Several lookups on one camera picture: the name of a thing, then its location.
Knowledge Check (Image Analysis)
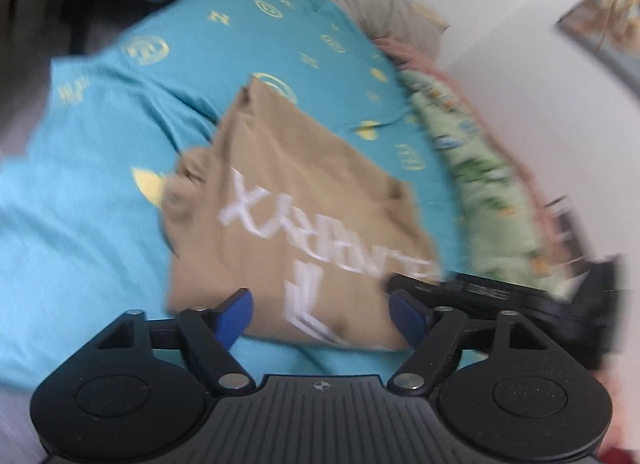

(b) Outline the teal patterned bed sheet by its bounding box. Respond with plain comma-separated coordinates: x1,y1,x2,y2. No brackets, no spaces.
0,0,471,390

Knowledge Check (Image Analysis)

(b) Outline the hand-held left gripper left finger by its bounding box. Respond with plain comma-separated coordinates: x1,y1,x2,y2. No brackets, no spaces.
92,288,257,395

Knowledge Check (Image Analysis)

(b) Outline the tan printed shirt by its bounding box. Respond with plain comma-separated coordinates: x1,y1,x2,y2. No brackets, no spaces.
162,76,443,352

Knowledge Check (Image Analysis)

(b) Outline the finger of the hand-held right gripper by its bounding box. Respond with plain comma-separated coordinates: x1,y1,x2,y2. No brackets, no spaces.
385,271,552,319

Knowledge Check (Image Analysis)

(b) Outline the green cartoon print blanket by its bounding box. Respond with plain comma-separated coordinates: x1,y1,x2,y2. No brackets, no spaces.
397,69,568,291

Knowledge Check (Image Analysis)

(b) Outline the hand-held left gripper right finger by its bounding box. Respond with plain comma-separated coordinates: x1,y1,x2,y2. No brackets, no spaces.
386,290,553,396

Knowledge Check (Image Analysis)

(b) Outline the black framed wall picture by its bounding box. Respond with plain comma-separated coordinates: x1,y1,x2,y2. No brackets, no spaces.
556,0,640,95

